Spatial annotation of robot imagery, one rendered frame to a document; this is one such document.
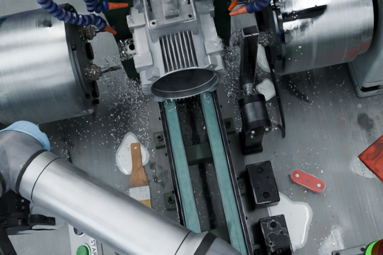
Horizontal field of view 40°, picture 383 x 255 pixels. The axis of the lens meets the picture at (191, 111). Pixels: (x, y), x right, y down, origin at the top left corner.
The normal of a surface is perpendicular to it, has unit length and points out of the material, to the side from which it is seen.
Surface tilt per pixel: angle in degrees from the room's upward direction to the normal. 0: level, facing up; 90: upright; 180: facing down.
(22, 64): 21
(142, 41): 0
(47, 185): 11
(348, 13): 36
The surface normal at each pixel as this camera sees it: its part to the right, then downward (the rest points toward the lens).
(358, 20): 0.08, 0.38
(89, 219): -0.31, 0.12
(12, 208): 0.82, -0.34
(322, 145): -0.06, -0.34
